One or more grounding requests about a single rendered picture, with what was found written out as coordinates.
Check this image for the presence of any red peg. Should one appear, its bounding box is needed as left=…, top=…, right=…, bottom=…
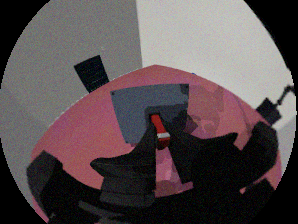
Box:
left=150, top=113, right=170, bottom=151

